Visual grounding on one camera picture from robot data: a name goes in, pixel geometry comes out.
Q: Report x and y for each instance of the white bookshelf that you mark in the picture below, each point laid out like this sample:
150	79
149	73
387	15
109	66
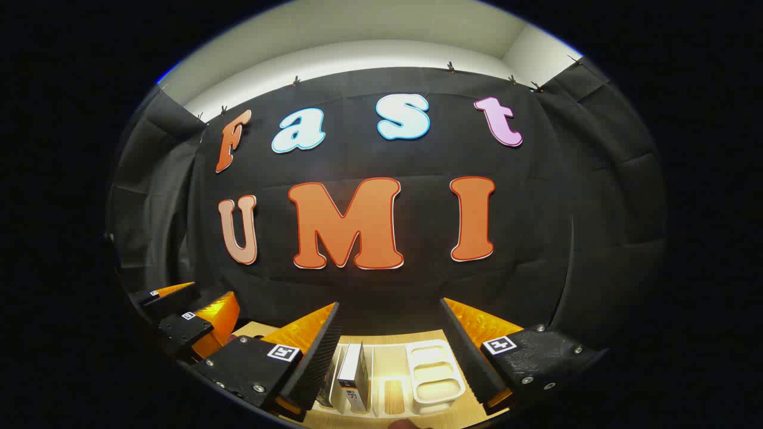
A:
438	387

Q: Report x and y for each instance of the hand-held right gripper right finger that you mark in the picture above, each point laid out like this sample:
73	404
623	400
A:
468	357

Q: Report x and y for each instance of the blue book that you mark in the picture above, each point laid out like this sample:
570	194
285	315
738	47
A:
325	390

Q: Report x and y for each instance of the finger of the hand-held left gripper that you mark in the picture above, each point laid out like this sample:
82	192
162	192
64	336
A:
185	330
167	304

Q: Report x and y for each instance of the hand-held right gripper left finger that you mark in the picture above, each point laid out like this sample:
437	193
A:
319	363

